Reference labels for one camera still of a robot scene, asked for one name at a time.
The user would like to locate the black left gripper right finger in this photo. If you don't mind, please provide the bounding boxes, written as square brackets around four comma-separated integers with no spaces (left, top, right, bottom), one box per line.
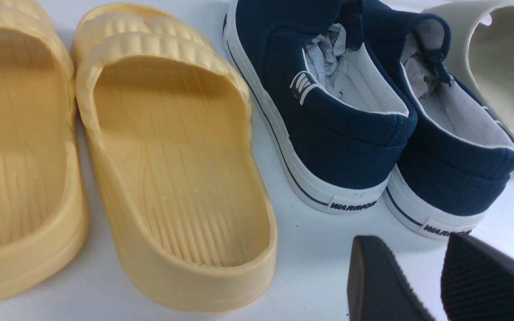
[441,235,514,321]

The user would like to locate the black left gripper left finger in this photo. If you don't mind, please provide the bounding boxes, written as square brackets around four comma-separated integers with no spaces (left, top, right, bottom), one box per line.
[347,235,434,321]

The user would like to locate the navy canvas sneaker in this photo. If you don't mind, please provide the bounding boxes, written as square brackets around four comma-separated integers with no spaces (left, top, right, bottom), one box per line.
[362,0,514,240]
[223,0,417,214]

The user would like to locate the left beige foam slipper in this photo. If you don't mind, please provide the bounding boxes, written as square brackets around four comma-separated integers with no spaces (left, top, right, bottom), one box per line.
[424,0,514,137]

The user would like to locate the right yellow foam slipper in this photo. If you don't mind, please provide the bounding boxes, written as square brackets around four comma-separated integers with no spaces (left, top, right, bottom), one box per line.
[71,2,278,313]

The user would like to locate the yellow foam slipper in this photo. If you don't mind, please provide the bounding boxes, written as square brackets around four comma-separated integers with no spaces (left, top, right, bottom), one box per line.
[0,0,89,300]
[71,2,278,313]

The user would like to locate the left yellow foam slipper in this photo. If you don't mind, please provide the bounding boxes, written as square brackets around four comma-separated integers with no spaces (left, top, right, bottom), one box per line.
[0,0,89,300]

